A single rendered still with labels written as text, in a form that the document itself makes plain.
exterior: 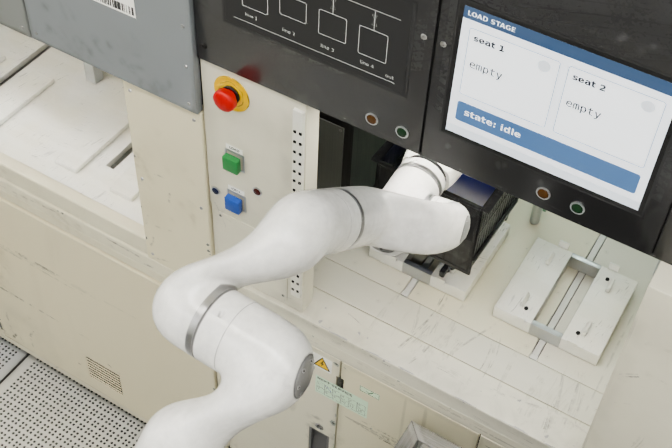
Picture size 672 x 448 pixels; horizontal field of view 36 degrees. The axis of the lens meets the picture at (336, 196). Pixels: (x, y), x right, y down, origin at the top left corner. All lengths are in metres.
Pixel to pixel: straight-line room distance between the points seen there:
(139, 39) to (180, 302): 0.55
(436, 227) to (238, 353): 0.42
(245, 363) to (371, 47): 0.47
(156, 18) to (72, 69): 0.90
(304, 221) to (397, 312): 0.72
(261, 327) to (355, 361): 0.72
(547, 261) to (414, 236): 0.58
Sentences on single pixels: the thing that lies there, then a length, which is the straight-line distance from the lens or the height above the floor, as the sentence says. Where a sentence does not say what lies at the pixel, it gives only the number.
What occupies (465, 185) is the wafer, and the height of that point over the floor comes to 1.08.
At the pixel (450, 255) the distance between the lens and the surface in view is 1.92.
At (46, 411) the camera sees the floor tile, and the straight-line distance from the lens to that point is 2.95.
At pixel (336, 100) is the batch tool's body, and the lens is 1.53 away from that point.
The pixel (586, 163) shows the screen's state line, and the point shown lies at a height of 1.51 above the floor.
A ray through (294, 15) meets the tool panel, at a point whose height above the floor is 1.56.
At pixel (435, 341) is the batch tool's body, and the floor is 0.87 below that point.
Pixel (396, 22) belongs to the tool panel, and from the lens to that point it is 1.39.
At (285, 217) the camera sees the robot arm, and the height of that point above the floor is 1.49.
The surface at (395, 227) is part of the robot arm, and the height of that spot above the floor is 1.32.
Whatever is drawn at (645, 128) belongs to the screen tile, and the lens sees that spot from 1.32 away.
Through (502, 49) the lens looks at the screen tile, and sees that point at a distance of 1.33.
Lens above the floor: 2.45
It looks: 47 degrees down
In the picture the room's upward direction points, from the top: 3 degrees clockwise
